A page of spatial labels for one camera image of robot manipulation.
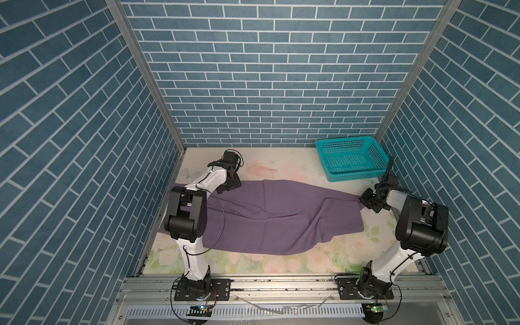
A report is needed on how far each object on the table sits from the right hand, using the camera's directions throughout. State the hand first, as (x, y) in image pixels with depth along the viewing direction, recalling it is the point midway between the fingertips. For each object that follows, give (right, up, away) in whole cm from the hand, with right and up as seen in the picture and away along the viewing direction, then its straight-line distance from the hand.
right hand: (363, 199), depth 99 cm
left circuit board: (-72, -36, -26) cm, 84 cm away
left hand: (-63, +7, -1) cm, 63 cm away
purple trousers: (-48, -7, -7) cm, 49 cm away
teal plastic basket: (-3, +21, +6) cm, 22 cm away
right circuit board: (-8, -34, -28) cm, 44 cm away
